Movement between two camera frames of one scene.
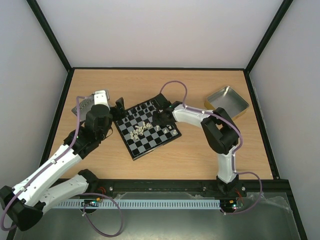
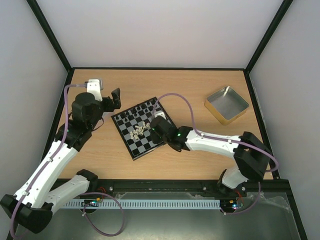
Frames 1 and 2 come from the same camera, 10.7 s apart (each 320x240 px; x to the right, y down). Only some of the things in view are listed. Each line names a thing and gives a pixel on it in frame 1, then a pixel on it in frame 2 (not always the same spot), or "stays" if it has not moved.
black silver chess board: x=140 y=135 stays
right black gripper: x=162 y=115 -> x=153 y=125
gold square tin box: x=227 y=99 stays
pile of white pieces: x=139 y=130 stays
